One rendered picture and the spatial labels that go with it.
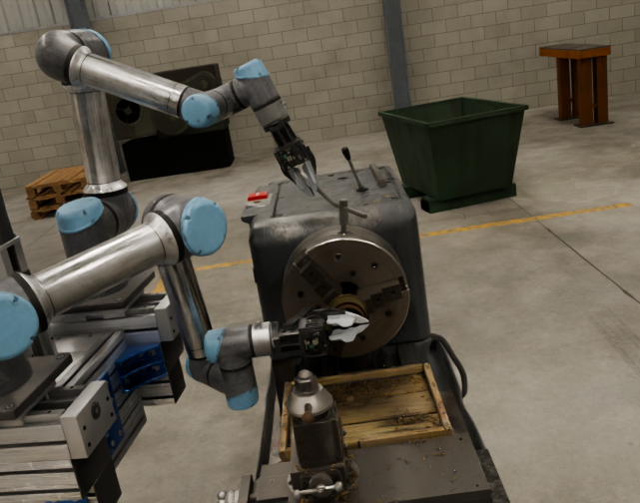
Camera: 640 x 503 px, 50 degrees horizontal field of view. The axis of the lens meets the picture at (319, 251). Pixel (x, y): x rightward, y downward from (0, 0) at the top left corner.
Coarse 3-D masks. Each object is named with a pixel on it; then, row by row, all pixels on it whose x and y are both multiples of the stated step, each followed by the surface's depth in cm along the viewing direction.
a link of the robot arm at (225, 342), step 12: (252, 324) 153; (216, 336) 151; (228, 336) 151; (240, 336) 151; (252, 336) 155; (216, 348) 151; (228, 348) 150; (240, 348) 150; (252, 348) 150; (216, 360) 152; (228, 360) 151; (240, 360) 152
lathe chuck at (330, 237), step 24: (312, 240) 171; (336, 240) 164; (360, 240) 164; (288, 264) 174; (336, 264) 166; (360, 264) 166; (384, 264) 166; (288, 288) 168; (312, 288) 168; (408, 288) 169; (288, 312) 170; (384, 312) 170; (360, 336) 172; (384, 336) 172
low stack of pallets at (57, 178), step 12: (72, 168) 955; (36, 180) 897; (48, 180) 881; (60, 180) 866; (72, 180) 858; (84, 180) 858; (36, 192) 867; (48, 192) 883; (60, 192) 859; (72, 192) 868; (36, 204) 865; (48, 204) 883; (60, 204) 866; (36, 216) 869
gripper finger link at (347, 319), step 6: (348, 312) 153; (330, 318) 153; (336, 318) 153; (342, 318) 152; (348, 318) 152; (354, 318) 152; (360, 318) 153; (336, 324) 154; (342, 324) 149; (348, 324) 149
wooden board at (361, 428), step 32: (288, 384) 169; (352, 384) 168; (384, 384) 166; (416, 384) 164; (288, 416) 155; (352, 416) 154; (384, 416) 152; (416, 416) 151; (288, 448) 143; (352, 448) 142
